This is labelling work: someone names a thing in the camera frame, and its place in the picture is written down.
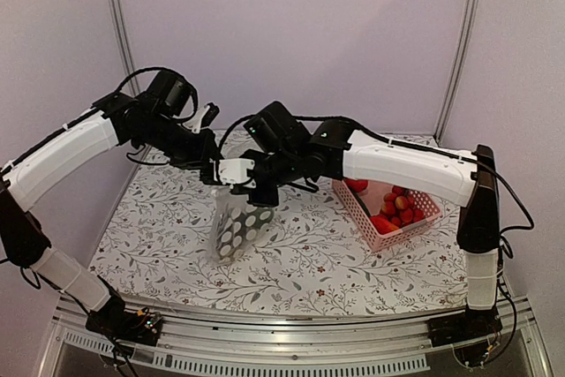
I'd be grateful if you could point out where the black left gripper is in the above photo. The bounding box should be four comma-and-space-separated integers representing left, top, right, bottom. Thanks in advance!
137, 112, 221, 170

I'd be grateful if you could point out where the red wrinkled apple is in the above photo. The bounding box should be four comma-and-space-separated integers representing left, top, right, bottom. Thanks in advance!
344, 178, 368, 193

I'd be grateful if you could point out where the dark purple eggplant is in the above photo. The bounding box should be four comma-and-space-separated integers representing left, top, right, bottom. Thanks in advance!
216, 206, 275, 258

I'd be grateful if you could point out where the clear zip top bag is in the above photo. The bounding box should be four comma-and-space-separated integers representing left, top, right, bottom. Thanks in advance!
209, 188, 275, 264

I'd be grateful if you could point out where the pink plastic basket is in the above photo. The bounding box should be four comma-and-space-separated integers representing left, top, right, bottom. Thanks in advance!
332, 179, 441, 252

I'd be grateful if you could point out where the red cherry bunch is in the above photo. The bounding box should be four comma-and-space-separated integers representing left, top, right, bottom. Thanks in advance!
379, 185, 425, 228

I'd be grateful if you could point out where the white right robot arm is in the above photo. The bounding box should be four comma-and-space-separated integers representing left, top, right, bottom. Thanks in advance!
215, 101, 501, 338

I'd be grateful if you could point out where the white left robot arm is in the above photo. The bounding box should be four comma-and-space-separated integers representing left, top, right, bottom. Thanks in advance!
1, 67, 219, 336

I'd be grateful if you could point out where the red chili pepper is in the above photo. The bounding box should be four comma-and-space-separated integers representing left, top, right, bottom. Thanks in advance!
370, 215, 400, 235

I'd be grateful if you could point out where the floral table cloth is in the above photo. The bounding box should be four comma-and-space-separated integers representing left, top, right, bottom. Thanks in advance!
89, 150, 467, 316

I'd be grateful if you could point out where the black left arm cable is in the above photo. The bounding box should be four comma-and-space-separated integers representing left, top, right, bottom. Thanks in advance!
109, 65, 200, 117

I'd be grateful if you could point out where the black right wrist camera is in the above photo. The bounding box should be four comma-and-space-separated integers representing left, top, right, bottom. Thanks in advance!
213, 158, 256, 188

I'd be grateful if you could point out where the left aluminium frame post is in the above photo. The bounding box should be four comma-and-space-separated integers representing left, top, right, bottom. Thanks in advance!
108, 0, 135, 75

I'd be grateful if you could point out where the aluminium frame post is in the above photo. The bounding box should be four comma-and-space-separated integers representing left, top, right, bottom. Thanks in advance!
433, 0, 479, 145
108, 0, 135, 75

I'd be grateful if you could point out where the aluminium front rail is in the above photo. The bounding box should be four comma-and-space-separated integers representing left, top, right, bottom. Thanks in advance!
37, 296, 558, 376

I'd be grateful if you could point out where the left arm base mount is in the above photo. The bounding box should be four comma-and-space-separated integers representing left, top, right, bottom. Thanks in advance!
86, 306, 163, 346

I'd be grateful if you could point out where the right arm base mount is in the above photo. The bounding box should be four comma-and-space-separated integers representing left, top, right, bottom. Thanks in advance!
426, 306, 502, 368

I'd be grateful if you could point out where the right aluminium frame post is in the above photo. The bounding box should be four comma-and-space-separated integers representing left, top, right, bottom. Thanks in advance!
433, 0, 479, 145

